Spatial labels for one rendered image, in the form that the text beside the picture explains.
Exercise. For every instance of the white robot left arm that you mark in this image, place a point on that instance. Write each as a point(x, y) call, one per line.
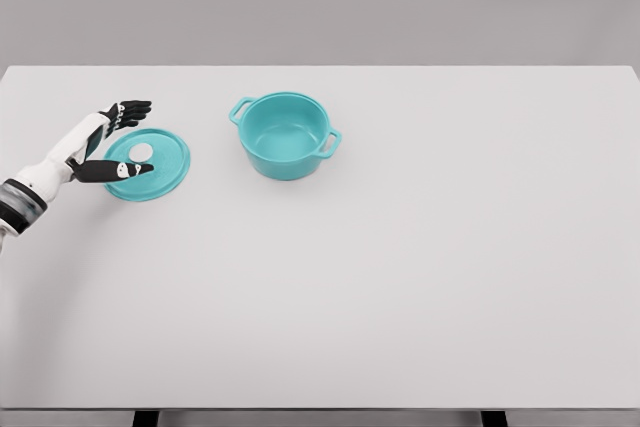
point(35, 182)

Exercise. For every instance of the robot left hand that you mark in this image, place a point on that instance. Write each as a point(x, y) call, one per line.
point(82, 137)

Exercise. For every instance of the teal pot lid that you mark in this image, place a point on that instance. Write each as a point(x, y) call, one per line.
point(165, 159)

